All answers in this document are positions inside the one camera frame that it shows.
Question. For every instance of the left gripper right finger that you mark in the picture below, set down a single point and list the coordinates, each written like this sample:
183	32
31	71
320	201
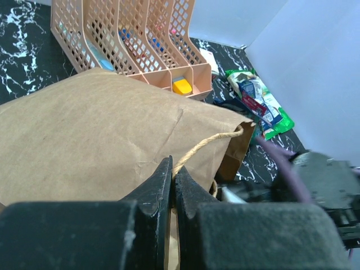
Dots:
221	235

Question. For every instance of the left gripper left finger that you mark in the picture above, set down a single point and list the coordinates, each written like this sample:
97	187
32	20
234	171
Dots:
131	233

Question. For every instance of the brown paper bag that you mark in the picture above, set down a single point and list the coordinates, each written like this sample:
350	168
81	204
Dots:
97	136

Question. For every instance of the red snack pack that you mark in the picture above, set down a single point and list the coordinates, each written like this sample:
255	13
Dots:
256	108

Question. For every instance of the blue snack pouch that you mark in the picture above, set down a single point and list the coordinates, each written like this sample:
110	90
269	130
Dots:
254	88

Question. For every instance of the green Chuba chips bag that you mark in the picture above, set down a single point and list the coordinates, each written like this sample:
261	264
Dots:
286	124

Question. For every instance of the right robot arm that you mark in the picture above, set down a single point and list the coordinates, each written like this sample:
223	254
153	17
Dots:
332	184

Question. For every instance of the yellow sticky tape dispenser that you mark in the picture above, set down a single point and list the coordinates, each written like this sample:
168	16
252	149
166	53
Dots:
182	87

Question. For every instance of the blue correction tape pack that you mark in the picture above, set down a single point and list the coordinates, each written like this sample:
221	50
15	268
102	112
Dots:
104	63

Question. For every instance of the white small box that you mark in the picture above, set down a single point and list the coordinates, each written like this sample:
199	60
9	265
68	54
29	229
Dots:
211	60

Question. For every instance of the pink desk organizer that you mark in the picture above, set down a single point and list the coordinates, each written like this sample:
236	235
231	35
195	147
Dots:
143	40

